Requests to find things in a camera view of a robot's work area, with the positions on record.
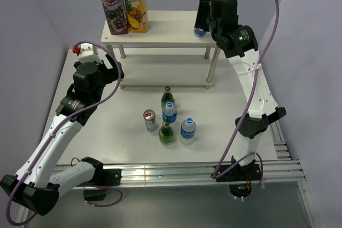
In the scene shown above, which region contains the Red Bull can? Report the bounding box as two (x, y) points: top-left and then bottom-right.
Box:
(193, 28), (207, 37)

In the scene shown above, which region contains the green glass bottle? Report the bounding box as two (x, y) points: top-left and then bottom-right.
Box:
(159, 121), (174, 145)
(161, 86), (175, 108)

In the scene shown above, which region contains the silver energy can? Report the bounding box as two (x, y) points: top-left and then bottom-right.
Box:
(143, 109), (157, 132)

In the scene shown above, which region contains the Pocari water bottle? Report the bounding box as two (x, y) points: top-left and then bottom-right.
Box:
(162, 101), (177, 123)
(180, 117), (196, 146)

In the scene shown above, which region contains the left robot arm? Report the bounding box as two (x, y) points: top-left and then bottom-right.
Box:
(1, 54), (124, 216)

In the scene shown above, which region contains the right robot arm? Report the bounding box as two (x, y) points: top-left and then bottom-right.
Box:
(195, 0), (286, 180)

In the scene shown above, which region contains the white two-tier shelf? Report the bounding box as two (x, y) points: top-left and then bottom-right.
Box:
(101, 11), (220, 89)

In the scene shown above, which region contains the grape juice carton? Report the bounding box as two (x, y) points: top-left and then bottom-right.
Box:
(101, 0), (129, 35)

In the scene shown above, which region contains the pineapple juice carton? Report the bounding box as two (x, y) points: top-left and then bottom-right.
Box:
(125, 0), (149, 33)

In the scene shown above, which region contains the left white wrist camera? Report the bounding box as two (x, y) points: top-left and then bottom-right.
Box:
(72, 43), (102, 64)

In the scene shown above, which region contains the aluminium front rail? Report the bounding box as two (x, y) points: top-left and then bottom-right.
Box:
(15, 158), (307, 223)

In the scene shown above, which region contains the aluminium side rail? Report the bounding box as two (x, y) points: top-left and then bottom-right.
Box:
(270, 121), (292, 161)

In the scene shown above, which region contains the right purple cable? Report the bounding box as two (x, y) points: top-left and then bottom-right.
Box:
(212, 0), (280, 201)

